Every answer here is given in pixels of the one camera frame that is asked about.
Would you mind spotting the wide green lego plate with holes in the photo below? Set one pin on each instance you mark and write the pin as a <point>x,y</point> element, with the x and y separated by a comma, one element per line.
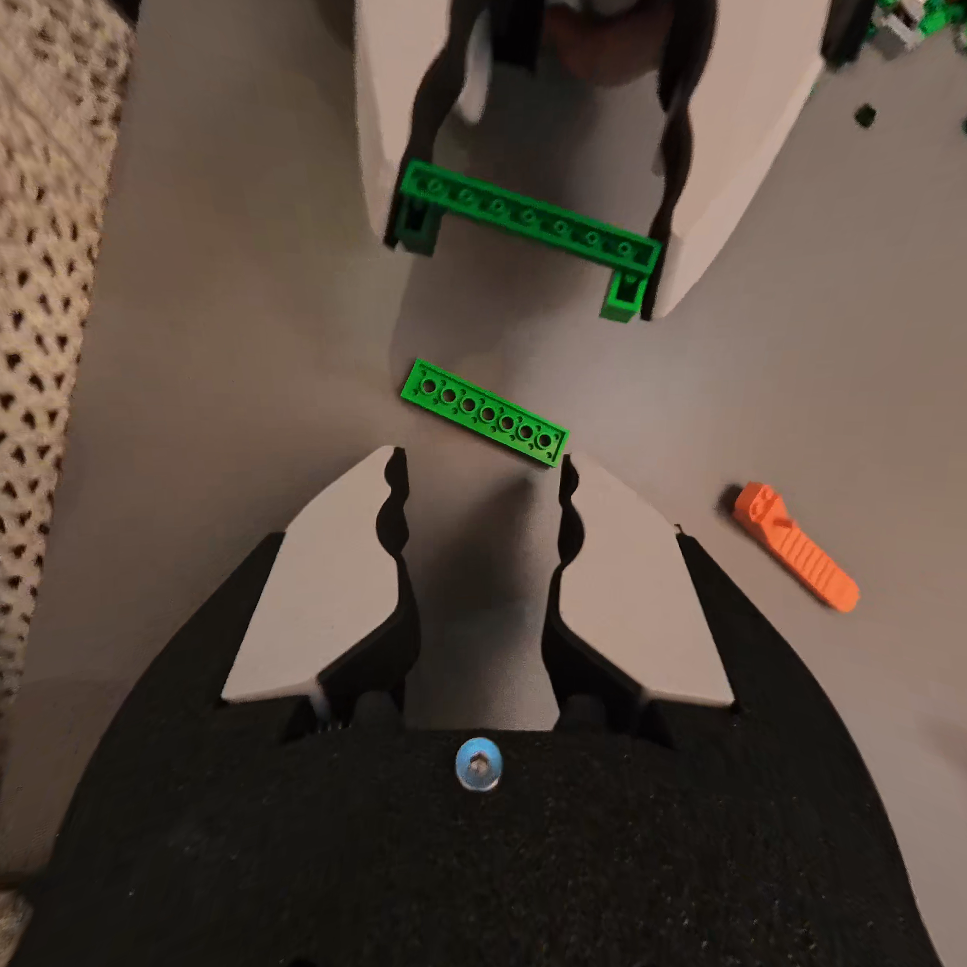
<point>483,412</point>

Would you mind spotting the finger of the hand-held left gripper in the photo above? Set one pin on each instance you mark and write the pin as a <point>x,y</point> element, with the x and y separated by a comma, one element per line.
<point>389,98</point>
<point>748,113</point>

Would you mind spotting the narrow green lego plate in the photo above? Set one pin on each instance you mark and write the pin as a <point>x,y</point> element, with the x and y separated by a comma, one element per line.
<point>529,219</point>

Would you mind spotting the small dark green grey brick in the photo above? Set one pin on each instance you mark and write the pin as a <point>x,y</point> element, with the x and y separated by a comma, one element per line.
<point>415,230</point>

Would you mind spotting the small bright green lego brick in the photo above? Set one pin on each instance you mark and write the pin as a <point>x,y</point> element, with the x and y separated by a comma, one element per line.
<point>623,298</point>

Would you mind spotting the pile of lego pieces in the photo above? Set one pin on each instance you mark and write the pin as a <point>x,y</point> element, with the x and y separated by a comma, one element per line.
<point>906,19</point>

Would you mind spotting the orange brick separator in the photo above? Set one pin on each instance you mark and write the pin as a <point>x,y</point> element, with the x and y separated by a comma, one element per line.
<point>801,555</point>

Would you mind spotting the cream knit sweater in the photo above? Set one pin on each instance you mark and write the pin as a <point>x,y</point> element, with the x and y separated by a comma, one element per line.
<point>45,302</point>

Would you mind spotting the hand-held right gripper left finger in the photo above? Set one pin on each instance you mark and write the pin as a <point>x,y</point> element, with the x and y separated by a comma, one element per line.
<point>317,604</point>

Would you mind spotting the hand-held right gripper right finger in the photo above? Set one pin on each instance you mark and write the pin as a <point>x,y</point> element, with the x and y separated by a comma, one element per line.
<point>642,612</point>

